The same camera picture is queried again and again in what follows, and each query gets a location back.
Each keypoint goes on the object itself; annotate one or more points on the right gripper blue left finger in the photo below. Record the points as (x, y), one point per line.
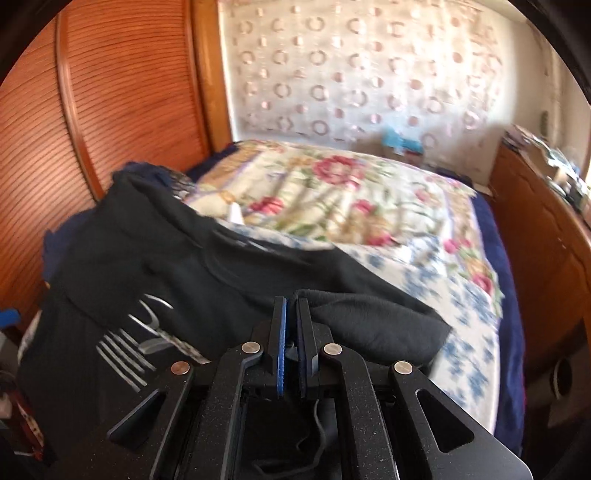
(278, 342)

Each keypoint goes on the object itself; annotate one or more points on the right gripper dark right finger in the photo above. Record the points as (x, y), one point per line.
(307, 350)

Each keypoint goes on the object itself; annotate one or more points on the black printed t-shirt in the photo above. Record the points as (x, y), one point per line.
(146, 275)

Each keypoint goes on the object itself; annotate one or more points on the blue floral white sheet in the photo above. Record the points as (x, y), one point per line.
(466, 364)

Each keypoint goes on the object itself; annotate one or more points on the floral bed blanket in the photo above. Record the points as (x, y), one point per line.
(416, 229)

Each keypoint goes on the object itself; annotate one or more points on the folded navy garment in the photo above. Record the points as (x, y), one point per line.
(56, 243)

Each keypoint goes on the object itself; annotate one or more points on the navy blue bed cover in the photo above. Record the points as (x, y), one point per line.
(510, 424)

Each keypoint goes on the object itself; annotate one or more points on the blue item on box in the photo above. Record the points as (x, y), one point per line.
(391, 139)

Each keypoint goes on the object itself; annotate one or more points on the wooden side cabinet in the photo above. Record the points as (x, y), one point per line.
(549, 253)

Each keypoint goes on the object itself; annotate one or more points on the sheer circle-pattern curtain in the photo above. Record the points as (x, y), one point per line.
(345, 72)

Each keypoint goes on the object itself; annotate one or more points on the clutter pile on cabinet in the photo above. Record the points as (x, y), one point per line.
(553, 166)

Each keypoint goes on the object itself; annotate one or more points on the wooden slatted wardrobe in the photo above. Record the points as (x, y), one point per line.
(87, 86)

